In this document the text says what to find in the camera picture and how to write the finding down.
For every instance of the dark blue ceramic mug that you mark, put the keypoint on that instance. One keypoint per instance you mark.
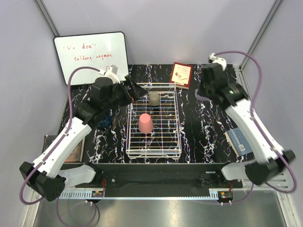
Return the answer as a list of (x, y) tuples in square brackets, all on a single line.
[(106, 121)]

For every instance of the white wire dish rack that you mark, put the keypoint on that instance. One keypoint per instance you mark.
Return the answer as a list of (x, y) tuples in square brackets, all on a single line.
[(165, 140)]

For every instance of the white slotted cable duct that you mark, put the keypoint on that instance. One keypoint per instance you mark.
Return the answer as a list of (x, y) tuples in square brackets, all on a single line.
[(144, 193)]

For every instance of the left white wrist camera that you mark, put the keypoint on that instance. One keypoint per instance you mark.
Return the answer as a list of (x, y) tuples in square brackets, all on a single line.
[(111, 73)]

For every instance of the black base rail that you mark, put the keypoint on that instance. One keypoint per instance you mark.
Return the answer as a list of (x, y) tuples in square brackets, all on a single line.
[(206, 176)]

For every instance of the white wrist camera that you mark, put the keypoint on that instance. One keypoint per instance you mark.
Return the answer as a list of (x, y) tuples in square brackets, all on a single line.
[(111, 73), (213, 59)]

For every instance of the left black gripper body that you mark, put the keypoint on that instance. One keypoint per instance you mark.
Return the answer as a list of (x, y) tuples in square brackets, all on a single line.
[(130, 94)]

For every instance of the dark Tale of Two Cities book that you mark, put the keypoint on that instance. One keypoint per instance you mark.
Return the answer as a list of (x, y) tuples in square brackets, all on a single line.
[(75, 156)]

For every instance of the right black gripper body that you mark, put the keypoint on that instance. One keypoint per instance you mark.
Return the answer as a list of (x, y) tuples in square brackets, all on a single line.
[(203, 89)]

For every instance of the beige ceramic mug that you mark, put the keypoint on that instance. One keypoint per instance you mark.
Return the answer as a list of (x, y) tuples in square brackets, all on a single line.
[(154, 99)]

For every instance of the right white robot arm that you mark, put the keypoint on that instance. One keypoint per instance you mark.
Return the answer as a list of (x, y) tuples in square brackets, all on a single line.
[(270, 158)]

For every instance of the red and cream book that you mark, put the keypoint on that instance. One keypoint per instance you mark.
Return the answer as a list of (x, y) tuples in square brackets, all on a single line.
[(181, 75)]

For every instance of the pink plastic cup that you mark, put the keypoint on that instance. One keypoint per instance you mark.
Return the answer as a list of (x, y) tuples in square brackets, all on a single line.
[(145, 124)]

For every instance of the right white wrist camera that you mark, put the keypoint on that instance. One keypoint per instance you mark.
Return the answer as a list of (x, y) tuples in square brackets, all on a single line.
[(213, 59)]

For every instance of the lavender plastic cup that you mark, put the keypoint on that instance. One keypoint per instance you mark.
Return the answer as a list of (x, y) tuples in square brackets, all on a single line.
[(201, 98)]

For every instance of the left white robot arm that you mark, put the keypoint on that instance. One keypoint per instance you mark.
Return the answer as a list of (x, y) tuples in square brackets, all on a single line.
[(44, 175)]

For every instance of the white dry-erase board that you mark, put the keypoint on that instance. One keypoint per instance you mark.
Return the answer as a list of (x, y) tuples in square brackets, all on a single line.
[(99, 51)]

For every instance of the light blue paperback book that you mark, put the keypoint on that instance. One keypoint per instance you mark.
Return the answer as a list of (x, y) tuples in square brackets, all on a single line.
[(238, 142)]

